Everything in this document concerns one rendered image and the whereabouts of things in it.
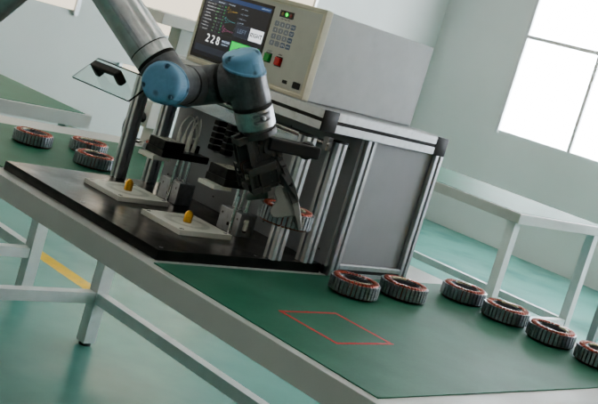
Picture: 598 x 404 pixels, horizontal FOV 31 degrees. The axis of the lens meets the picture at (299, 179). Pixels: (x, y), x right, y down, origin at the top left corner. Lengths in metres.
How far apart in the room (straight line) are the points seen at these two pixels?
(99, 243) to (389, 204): 0.71
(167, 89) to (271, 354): 0.49
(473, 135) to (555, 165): 0.91
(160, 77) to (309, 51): 0.58
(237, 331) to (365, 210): 0.69
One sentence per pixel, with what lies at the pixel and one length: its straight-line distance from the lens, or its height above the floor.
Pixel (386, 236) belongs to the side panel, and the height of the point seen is 0.85.
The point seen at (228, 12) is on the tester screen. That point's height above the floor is 1.26.
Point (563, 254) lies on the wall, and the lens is 9.18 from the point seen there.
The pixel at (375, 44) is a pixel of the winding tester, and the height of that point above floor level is 1.28.
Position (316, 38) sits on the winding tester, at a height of 1.25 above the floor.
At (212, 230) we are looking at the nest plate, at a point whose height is 0.78.
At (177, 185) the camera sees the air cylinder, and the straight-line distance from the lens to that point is 2.62.
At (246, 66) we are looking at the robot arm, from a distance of 1.95.
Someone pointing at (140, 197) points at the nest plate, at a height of 0.78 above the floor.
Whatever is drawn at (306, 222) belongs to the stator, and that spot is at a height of 0.91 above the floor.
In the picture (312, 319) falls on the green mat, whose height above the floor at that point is 0.75.
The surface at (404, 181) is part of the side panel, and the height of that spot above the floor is 0.99.
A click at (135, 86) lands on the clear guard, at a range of 2.39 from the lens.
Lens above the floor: 1.24
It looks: 7 degrees down
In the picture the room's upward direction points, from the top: 17 degrees clockwise
